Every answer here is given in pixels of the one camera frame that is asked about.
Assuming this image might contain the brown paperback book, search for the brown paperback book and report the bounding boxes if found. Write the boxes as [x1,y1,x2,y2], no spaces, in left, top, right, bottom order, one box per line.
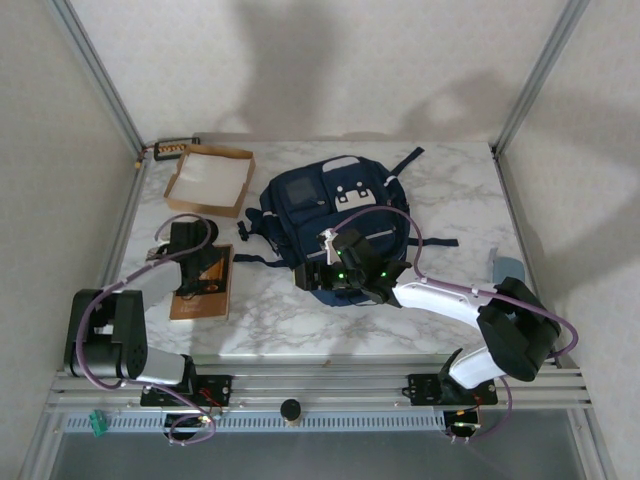
[168,243,236,322]

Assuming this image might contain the navy blue backpack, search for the navy blue backpack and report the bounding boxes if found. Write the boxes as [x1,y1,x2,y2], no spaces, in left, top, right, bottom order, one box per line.
[233,147,460,309]

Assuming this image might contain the light blue pencil case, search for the light blue pencil case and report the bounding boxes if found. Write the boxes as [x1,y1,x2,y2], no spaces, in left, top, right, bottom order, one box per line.
[487,247,526,282]

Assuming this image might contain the shallow cardboard box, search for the shallow cardboard box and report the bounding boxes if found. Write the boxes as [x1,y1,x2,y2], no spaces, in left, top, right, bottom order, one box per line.
[163,144,257,219]

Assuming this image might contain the black abacus orange beads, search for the black abacus orange beads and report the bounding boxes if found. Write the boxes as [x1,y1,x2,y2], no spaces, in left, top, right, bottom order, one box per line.
[152,139,197,162]

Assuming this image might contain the black round knob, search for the black round knob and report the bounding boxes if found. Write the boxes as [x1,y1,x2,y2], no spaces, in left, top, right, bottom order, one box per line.
[279,398,303,427]

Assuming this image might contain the green terminal connector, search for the green terminal connector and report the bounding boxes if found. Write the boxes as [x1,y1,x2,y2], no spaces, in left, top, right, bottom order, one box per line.
[88,409,111,437]

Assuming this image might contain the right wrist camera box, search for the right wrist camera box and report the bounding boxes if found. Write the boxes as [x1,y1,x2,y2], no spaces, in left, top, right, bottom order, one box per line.
[318,227,346,266]

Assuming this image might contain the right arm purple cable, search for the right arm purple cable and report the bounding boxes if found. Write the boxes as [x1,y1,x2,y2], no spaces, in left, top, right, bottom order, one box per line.
[329,205,581,446]

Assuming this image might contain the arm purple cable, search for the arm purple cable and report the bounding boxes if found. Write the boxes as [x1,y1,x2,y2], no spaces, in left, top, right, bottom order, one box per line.
[329,205,581,446]
[76,213,217,446]

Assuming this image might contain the aluminium side rail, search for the aluminium side rail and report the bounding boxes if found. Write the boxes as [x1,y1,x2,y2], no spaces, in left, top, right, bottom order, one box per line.
[489,144,576,371]
[77,157,150,371]

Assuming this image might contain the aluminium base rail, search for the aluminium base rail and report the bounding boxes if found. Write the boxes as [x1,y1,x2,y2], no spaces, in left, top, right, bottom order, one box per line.
[45,367,595,414]

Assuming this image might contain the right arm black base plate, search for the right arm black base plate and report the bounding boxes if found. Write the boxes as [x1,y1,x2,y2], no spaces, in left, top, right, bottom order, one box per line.
[407,372,500,406]

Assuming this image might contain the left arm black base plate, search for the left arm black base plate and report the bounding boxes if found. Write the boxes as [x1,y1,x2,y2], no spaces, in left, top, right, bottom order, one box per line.
[139,374,234,407]

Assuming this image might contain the grey slotted cable duct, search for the grey slotted cable duct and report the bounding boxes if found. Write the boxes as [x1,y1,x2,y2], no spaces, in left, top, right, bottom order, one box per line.
[66,412,447,434]

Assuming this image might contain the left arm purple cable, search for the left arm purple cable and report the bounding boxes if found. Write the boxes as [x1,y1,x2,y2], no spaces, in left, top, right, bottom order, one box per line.
[76,213,217,446]

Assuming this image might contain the aluminium frame post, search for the aluminium frame post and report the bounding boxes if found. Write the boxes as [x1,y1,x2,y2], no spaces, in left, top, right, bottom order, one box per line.
[42,0,150,157]
[491,0,592,157]

